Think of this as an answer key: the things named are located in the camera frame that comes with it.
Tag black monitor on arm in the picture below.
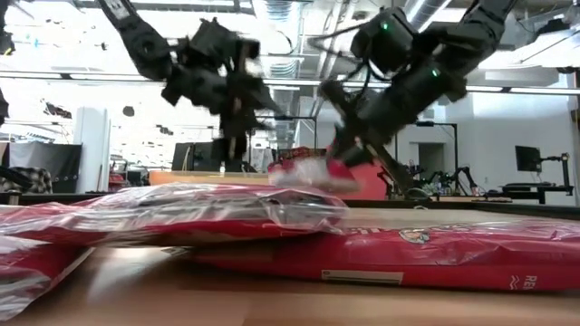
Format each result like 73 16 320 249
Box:
514 144 543 174

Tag red popcorn bag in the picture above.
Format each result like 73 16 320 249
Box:
0 235 94 321
189 216 580 292
0 181 350 250
266 156 364 194

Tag black cloth panel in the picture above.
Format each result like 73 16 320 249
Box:
8 141 84 196

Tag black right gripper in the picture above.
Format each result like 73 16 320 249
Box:
318 66 469 201

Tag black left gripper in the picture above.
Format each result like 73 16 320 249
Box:
159 17 285 174

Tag black desk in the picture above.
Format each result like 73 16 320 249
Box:
499 181 576 206

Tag black background robot arms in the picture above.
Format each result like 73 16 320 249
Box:
406 164 479 197

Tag white pillar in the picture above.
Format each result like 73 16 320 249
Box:
72 105 111 196

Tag black monitors pair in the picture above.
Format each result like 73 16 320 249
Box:
171 140 224 173

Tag plaid fabric item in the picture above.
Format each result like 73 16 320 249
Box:
0 166 53 196

